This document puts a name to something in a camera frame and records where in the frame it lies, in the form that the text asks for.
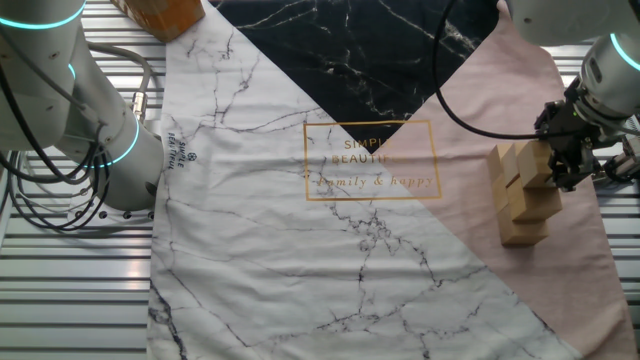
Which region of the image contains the black cable bundle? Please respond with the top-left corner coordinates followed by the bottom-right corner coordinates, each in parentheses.
top-left (0, 44), bottom-right (111, 234)

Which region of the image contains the white cable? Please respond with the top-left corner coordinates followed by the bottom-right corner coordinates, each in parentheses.
top-left (4, 149), bottom-right (81, 194)

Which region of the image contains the light wooden cube block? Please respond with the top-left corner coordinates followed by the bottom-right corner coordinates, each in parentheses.
top-left (501, 142), bottom-right (524, 188)
top-left (492, 174), bottom-right (512, 214)
top-left (487, 143), bottom-right (514, 182)
top-left (497, 204), bottom-right (550, 247)
top-left (514, 139), bottom-right (555, 190)
top-left (506, 177), bottom-right (564, 225)

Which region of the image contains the marble pattern table cloth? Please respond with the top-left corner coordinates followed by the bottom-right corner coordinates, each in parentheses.
top-left (144, 0), bottom-right (639, 360)

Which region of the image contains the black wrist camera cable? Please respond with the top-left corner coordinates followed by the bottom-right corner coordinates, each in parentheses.
top-left (432, 0), bottom-right (581, 141)

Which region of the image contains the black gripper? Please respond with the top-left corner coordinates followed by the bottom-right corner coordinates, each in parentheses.
top-left (533, 73), bottom-right (621, 193)

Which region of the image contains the brown cardboard box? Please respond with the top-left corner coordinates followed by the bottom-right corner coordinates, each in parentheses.
top-left (109, 0), bottom-right (207, 44)

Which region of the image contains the black side camera cable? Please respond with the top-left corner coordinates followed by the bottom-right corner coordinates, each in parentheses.
top-left (602, 152), bottom-right (640, 184)

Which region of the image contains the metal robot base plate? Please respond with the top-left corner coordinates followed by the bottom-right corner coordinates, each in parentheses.
top-left (64, 174), bottom-right (156, 226)

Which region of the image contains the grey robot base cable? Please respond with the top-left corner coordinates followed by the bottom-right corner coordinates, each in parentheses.
top-left (87, 42), bottom-right (154, 124)

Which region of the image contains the silver side camera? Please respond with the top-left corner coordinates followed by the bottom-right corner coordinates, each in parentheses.
top-left (622, 133), bottom-right (640, 161)

